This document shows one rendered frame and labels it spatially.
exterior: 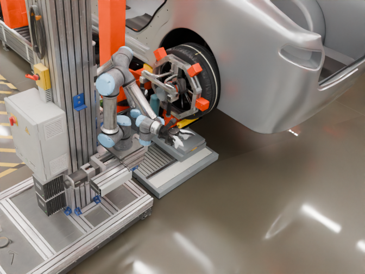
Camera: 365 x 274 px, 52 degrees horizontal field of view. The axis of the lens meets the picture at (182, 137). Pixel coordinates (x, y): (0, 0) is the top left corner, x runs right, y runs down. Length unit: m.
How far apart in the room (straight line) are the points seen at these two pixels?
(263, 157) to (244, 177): 0.41
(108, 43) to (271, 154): 2.07
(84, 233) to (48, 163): 0.69
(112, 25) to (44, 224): 1.64
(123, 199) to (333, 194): 2.08
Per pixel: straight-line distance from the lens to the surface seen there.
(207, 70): 3.16
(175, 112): 3.41
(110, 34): 3.25
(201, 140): 3.77
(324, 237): 3.62
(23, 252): 2.97
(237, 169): 3.88
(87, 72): 2.38
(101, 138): 2.50
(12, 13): 5.02
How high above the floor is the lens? 2.62
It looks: 40 degrees down
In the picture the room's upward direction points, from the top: 8 degrees clockwise
